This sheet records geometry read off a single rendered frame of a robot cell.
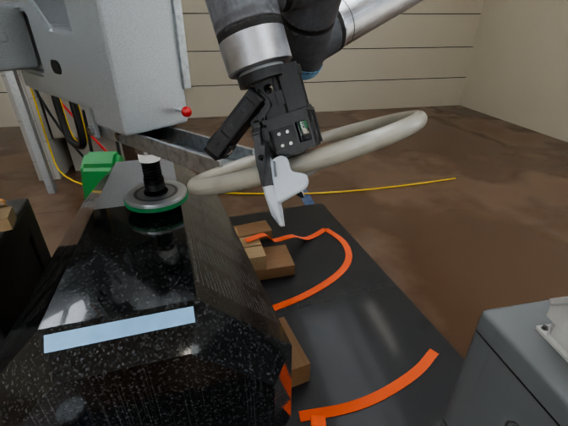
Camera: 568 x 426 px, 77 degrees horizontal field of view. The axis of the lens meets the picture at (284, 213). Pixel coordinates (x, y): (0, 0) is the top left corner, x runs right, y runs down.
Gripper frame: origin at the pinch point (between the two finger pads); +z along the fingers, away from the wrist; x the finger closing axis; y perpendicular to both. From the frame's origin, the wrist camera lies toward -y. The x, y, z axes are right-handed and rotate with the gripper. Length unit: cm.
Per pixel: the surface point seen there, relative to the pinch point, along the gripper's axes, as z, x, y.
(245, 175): -7.2, -0.7, -4.6
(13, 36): -70, 65, -98
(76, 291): 11, 15, -64
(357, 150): -6.2, 2.0, 11.7
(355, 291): 92, 143, -18
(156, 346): 26, 10, -43
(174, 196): -1, 58, -55
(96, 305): 14, 12, -56
